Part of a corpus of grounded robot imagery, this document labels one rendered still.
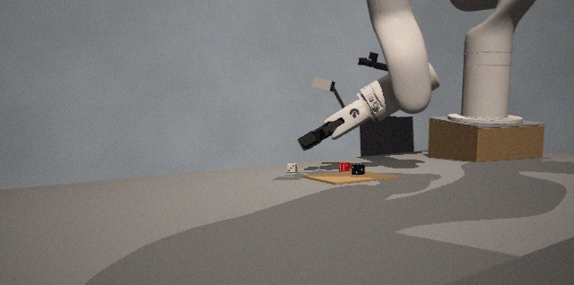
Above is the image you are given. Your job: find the tan mat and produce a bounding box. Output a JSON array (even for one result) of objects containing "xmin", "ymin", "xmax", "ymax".
[{"xmin": 302, "ymin": 171, "xmax": 398, "ymax": 185}]

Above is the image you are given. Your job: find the red die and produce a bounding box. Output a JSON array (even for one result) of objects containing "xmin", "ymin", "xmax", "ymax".
[{"xmin": 339, "ymin": 162, "xmax": 351, "ymax": 172}]

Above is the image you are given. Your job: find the white die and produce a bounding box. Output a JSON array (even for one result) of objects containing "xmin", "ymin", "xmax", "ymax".
[{"xmin": 287, "ymin": 163, "xmax": 297, "ymax": 172}]

